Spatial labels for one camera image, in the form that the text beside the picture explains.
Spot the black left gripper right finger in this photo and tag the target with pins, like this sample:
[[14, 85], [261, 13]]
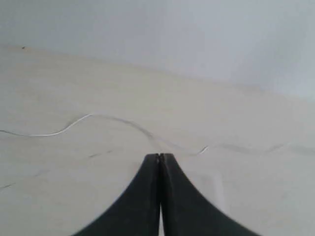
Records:
[[185, 211]]

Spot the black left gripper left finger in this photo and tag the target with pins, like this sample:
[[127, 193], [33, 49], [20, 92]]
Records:
[[136, 212]]

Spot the white wired earphones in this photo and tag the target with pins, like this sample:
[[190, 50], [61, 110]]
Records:
[[302, 150]]

